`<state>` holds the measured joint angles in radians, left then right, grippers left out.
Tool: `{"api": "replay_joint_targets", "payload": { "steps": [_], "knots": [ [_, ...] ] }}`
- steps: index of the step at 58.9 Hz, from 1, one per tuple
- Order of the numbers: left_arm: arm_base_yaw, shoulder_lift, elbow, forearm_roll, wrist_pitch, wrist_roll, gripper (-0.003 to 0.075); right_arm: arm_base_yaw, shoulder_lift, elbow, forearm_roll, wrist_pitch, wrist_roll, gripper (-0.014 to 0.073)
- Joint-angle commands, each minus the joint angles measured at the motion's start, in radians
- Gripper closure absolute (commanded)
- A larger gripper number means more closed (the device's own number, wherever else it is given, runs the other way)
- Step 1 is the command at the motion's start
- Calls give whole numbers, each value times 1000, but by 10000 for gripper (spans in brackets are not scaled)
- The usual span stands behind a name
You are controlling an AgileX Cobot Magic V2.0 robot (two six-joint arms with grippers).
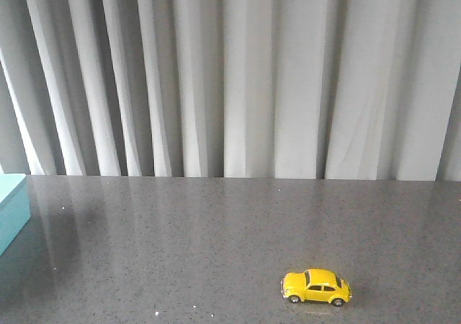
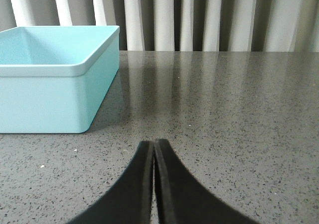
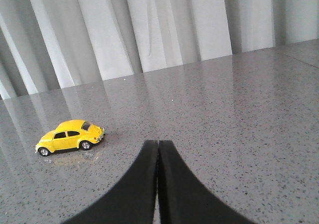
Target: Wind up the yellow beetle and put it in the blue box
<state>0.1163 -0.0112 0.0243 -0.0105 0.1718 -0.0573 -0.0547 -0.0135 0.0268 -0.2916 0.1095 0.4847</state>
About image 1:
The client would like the yellow toy beetle car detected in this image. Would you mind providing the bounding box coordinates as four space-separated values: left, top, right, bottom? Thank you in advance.
280 268 353 307

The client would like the turquoise blue box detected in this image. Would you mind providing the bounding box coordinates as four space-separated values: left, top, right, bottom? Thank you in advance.
0 174 31 254

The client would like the grey pleated curtain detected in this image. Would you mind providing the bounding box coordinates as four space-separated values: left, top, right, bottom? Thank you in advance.
1 0 460 181

